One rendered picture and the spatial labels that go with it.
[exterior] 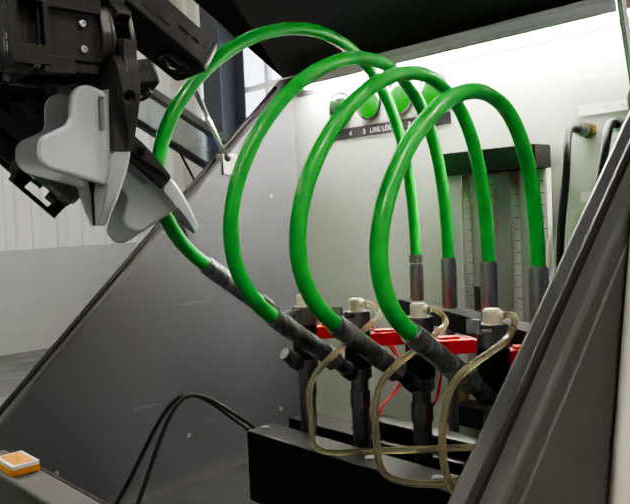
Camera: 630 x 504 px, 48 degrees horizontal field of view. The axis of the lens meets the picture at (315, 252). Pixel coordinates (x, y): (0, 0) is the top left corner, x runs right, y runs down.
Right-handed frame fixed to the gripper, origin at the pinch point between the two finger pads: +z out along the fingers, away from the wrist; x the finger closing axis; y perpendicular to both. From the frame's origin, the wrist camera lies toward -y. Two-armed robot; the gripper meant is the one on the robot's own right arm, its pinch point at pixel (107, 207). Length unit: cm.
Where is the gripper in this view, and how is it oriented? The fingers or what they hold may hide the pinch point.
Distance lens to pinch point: 51.8
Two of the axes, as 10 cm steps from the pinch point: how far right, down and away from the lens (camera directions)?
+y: -7.2, 0.7, -6.9
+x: 6.9, 0.1, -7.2
